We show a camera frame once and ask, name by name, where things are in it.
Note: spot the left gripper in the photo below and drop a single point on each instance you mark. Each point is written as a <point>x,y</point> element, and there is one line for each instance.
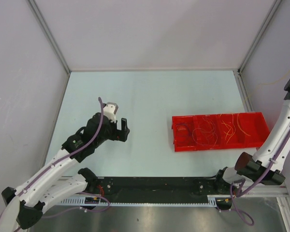
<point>118,134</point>

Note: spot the red plastic bin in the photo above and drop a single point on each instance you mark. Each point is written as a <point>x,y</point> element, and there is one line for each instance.
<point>219,131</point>

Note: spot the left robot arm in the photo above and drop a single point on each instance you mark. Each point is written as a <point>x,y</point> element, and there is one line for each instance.
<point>27,203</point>

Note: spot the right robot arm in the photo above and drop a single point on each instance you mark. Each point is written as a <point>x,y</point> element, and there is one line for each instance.
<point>266,165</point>

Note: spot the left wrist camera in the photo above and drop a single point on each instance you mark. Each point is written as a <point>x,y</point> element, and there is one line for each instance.
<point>110,110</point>

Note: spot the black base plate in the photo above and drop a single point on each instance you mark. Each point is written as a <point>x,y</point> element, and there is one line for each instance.
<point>158,190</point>

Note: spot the grey slotted cable duct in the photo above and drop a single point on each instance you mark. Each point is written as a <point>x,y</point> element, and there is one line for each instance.
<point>83,200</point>

